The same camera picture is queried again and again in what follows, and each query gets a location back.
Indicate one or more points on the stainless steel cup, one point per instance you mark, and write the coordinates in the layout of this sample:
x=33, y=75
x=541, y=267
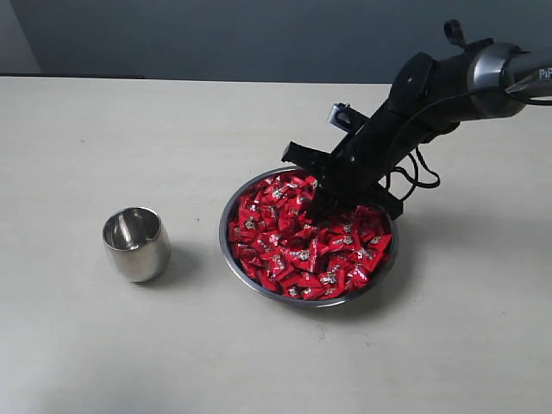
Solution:
x=137, y=243

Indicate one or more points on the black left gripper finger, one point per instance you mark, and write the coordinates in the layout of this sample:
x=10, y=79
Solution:
x=312, y=208

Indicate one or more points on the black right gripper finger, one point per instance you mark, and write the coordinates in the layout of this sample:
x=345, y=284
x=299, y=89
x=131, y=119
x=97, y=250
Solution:
x=328, y=205

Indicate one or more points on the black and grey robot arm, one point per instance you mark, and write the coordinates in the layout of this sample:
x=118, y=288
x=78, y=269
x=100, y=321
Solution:
x=428, y=98

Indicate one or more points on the pile of red wrapped candies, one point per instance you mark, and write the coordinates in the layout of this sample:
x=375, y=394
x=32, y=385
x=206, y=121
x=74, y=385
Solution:
x=308, y=254

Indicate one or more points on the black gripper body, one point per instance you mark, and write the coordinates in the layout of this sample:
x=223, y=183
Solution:
x=349, y=172

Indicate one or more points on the stainless steel bowl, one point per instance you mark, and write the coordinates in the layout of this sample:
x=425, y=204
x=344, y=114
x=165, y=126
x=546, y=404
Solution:
x=241, y=276

